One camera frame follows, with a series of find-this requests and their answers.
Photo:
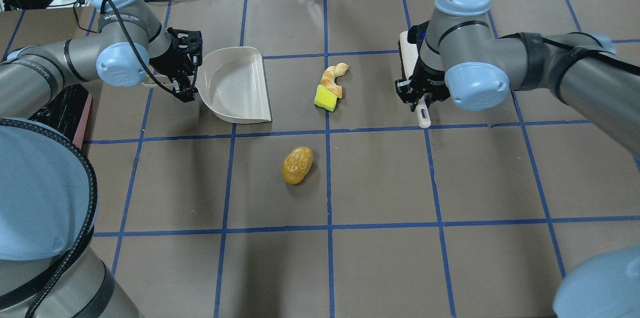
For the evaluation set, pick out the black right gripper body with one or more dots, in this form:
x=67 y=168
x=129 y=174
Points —
x=431 y=80

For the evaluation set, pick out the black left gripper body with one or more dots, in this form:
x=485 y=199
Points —
x=167 y=64

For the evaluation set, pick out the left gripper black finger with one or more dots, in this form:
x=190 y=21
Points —
x=184 y=90

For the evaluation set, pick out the white hand brush black bristles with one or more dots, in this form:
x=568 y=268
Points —
x=409 y=86

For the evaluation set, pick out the beige plastic dustpan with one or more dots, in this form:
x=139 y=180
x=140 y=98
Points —
x=231 y=85

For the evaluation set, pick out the toy croissant bread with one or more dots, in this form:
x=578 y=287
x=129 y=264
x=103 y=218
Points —
x=330 y=75

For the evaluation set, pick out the yellow green sponge piece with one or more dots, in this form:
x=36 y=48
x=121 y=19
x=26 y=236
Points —
x=325 y=99

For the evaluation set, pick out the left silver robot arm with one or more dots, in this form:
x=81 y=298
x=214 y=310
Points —
x=49 y=188

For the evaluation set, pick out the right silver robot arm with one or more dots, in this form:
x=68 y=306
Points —
x=454 y=55

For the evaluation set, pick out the pink bin with black bag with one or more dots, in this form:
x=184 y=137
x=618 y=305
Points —
x=68 y=113

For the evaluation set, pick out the toy yellow potato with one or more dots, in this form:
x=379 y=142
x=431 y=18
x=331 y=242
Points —
x=297 y=165

